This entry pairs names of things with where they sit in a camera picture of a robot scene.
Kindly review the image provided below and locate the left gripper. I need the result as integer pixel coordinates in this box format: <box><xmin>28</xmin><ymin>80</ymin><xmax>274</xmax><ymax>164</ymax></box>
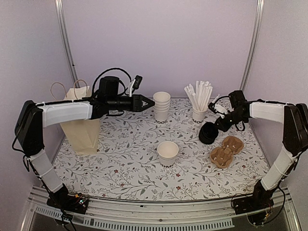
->
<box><xmin>108</xmin><ymin>94</ymin><xmax>155</xmax><ymax>113</ymax></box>

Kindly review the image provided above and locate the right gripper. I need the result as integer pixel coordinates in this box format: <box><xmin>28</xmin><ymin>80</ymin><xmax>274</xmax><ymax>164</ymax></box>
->
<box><xmin>213</xmin><ymin>110</ymin><xmax>247</xmax><ymax>132</ymax></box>

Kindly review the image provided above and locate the stack of black lids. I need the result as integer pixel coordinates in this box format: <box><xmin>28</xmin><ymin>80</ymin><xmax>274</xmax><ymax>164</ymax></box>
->
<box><xmin>199</xmin><ymin>123</ymin><xmax>218</xmax><ymax>144</ymax></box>

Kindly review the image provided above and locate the stack of white paper cups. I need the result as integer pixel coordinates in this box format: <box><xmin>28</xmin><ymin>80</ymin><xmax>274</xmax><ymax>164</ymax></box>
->
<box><xmin>153</xmin><ymin>91</ymin><xmax>171</xmax><ymax>124</ymax></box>

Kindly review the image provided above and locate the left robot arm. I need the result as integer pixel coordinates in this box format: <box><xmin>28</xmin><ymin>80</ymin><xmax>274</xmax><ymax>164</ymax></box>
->
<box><xmin>12</xmin><ymin>75</ymin><xmax>155</xmax><ymax>209</ymax></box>

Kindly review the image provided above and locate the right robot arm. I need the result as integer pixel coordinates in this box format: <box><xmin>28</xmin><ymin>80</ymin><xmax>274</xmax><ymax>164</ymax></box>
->
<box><xmin>208</xmin><ymin>90</ymin><xmax>308</xmax><ymax>210</ymax></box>

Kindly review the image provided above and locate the white cup holding straws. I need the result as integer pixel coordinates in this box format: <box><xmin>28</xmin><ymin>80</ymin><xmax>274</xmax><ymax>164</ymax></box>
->
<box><xmin>192</xmin><ymin>108</ymin><xmax>206</xmax><ymax>124</ymax></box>

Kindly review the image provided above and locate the bundle of wrapped white straws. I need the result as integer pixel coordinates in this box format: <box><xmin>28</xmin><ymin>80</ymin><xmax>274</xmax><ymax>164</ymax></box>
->
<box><xmin>184</xmin><ymin>80</ymin><xmax>220</xmax><ymax>112</ymax></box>

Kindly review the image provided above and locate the brown cardboard cup carrier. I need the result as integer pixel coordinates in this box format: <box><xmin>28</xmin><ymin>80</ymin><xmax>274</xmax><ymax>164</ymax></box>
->
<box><xmin>209</xmin><ymin>136</ymin><xmax>244</xmax><ymax>168</ymax></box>

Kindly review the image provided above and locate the floral table mat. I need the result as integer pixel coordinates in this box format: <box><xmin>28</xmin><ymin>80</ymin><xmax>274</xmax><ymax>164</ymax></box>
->
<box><xmin>53</xmin><ymin>99</ymin><xmax>269</xmax><ymax>201</ymax></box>

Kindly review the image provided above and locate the kraft paper bag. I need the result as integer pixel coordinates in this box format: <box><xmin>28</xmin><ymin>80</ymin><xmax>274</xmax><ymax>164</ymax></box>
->
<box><xmin>60</xmin><ymin>80</ymin><xmax>101</xmax><ymax>155</ymax></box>

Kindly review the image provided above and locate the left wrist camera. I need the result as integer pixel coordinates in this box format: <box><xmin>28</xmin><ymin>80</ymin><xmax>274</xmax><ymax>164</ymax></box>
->
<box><xmin>128</xmin><ymin>75</ymin><xmax>143</xmax><ymax>97</ymax></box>

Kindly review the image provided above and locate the aluminium front rail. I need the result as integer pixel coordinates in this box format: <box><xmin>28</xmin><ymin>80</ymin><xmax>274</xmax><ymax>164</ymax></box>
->
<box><xmin>21</xmin><ymin>187</ymin><xmax>302</xmax><ymax>231</ymax></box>

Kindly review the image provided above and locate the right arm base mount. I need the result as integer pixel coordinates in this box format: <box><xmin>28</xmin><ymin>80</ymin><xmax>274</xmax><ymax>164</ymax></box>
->
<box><xmin>231</xmin><ymin>193</ymin><xmax>274</xmax><ymax>226</ymax></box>

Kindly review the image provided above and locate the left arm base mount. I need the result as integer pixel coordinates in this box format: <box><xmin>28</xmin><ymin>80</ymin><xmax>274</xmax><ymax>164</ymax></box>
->
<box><xmin>47</xmin><ymin>193</ymin><xmax>89</xmax><ymax>214</ymax></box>

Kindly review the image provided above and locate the right aluminium frame post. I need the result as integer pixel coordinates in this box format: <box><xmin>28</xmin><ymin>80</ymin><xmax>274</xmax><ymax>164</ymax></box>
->
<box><xmin>240</xmin><ymin>0</ymin><xmax>265</xmax><ymax>91</ymax></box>

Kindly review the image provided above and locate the aluminium frame post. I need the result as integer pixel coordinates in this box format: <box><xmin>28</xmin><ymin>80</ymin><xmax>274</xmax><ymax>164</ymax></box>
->
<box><xmin>54</xmin><ymin>0</ymin><xmax>78</xmax><ymax>82</ymax></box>
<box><xmin>240</xmin><ymin>0</ymin><xmax>265</xmax><ymax>91</ymax></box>

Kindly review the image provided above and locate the left aluminium frame post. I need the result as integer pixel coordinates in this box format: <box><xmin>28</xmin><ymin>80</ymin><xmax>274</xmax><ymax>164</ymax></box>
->
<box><xmin>54</xmin><ymin>0</ymin><xmax>78</xmax><ymax>82</ymax></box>

